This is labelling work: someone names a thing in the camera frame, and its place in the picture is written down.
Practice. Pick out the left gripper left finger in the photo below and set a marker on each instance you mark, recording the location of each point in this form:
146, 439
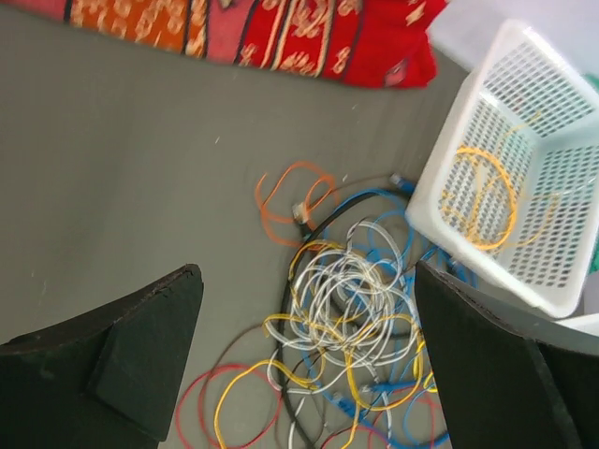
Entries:
108, 378

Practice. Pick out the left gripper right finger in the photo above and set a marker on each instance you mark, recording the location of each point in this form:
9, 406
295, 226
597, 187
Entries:
507, 378

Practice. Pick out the white basket right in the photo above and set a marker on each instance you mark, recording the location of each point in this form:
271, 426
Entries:
587, 323

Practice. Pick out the white basket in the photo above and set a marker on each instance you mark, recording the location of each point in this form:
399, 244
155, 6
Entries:
587, 323
511, 186

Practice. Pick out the green cloth garment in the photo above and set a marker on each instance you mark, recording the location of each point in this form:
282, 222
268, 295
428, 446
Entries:
594, 266

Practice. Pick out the white basket centre back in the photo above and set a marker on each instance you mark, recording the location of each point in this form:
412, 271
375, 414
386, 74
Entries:
511, 186

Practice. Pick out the red printed pillow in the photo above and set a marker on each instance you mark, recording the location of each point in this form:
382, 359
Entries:
364, 43

